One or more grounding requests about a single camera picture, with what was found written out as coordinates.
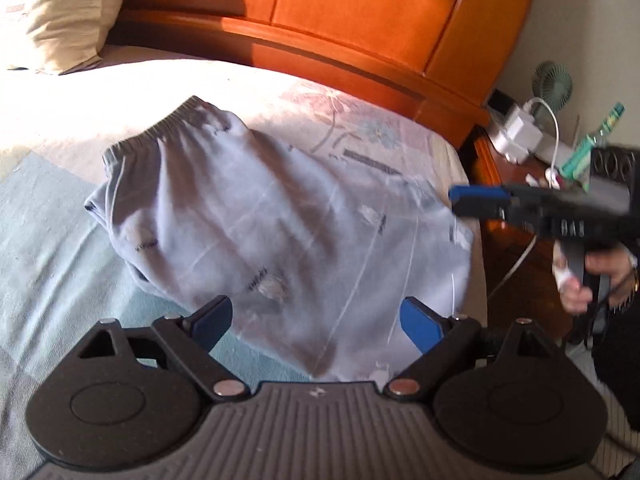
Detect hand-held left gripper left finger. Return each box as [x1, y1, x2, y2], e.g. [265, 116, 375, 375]
[79, 295, 251, 402]

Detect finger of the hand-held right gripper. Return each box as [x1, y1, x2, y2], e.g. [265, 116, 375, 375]
[451, 200, 543, 228]
[448, 184, 523, 204]

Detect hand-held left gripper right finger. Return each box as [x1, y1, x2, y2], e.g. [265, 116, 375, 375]
[383, 296, 557, 402]

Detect grey pants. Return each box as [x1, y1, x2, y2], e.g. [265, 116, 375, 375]
[84, 95, 476, 383]

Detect person's right hand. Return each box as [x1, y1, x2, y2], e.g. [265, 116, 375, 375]
[552, 240, 640, 317]

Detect wooden nightstand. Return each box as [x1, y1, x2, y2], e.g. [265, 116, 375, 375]
[457, 127, 581, 346]

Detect green bottle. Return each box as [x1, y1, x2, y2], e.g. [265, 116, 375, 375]
[559, 101, 627, 182]

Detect white charger block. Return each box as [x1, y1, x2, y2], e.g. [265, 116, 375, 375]
[487, 102, 545, 164]

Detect small dark framed device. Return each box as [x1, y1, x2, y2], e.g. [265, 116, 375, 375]
[486, 89, 515, 118]

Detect small green fan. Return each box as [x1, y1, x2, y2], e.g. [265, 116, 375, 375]
[531, 61, 574, 107]

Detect dark cloth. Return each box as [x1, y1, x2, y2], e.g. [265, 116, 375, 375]
[591, 305, 640, 433]

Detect wooden headboard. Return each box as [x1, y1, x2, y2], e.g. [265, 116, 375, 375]
[107, 0, 543, 150]

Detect bed with patchwork sheet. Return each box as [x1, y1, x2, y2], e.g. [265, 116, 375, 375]
[0, 42, 488, 461]

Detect beige printed pillow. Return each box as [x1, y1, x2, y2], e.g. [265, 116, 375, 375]
[0, 0, 137, 77]

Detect white charging cable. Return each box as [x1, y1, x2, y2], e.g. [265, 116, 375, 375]
[522, 96, 563, 188]

